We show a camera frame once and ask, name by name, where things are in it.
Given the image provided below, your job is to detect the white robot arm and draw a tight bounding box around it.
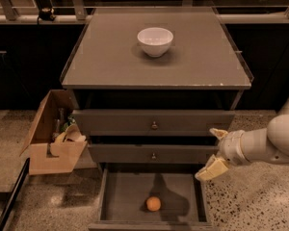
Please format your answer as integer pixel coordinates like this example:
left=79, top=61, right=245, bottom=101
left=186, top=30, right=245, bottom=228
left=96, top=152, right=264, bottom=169
left=195, top=97, right=289, bottom=181

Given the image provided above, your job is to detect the white ceramic bowl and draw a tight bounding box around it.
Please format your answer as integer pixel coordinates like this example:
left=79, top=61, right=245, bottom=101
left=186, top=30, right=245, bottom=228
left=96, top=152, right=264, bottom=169
left=137, top=27, right=173, bottom=57

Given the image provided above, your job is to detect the brown cardboard box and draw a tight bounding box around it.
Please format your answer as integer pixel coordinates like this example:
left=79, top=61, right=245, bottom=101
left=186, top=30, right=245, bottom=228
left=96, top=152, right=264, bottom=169
left=21, top=90, right=88, bottom=175

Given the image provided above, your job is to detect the brass drawer knob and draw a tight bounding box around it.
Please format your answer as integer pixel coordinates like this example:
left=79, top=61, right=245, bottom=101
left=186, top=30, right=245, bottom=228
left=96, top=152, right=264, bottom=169
left=151, top=121, right=158, bottom=130
left=150, top=153, right=157, bottom=161

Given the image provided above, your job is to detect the black bar on floor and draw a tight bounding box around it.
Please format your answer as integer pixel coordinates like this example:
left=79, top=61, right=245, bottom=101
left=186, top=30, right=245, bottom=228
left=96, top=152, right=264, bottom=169
left=0, top=158, right=30, bottom=231

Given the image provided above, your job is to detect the grey top drawer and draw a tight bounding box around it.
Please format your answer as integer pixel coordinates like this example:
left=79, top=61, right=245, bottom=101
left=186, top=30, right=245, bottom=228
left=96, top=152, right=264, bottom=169
left=72, top=109, right=234, bottom=137

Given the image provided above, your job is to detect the grey drawer cabinet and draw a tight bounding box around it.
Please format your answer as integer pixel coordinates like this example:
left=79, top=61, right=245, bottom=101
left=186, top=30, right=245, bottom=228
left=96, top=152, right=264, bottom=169
left=59, top=6, right=254, bottom=166

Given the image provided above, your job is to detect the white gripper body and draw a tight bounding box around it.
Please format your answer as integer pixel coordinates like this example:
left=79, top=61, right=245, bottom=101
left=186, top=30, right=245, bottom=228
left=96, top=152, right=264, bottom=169
left=219, top=130, right=250, bottom=167

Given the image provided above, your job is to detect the green bottle in box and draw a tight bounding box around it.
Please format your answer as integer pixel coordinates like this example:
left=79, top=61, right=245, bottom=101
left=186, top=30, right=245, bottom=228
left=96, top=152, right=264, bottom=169
left=61, top=115, right=76, bottom=132

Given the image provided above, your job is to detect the brass top drawer knob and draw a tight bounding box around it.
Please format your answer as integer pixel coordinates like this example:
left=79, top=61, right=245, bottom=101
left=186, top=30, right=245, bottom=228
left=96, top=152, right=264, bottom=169
left=151, top=121, right=158, bottom=130

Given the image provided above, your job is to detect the grey open bottom drawer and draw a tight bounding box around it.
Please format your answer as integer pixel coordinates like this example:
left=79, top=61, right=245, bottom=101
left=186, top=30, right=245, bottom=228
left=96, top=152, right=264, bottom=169
left=89, top=164, right=216, bottom=231

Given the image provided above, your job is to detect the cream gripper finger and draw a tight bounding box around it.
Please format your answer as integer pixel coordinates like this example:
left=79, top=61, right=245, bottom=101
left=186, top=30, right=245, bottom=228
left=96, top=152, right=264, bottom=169
left=195, top=155, right=229, bottom=181
left=209, top=128, right=228, bottom=141

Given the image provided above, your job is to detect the grey middle drawer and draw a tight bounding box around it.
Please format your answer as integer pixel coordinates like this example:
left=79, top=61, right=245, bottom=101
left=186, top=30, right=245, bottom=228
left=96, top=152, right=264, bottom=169
left=89, top=144, right=218, bottom=164

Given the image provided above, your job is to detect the brass middle drawer knob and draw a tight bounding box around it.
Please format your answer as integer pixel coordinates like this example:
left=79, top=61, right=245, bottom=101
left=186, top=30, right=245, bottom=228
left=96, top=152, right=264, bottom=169
left=150, top=153, right=157, bottom=161

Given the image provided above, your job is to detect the crumpled paper in box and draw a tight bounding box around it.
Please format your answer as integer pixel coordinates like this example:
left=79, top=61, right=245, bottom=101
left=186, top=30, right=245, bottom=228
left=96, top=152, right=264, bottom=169
left=55, top=124, right=86, bottom=142

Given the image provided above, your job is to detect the orange fruit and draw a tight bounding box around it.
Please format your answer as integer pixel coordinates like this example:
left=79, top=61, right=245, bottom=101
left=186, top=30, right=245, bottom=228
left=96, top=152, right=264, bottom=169
left=145, top=196, right=161, bottom=212

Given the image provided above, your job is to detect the small black device on ledge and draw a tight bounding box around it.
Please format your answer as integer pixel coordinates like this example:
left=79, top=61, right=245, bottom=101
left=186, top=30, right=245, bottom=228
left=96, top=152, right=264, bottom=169
left=39, top=8, right=55, bottom=21

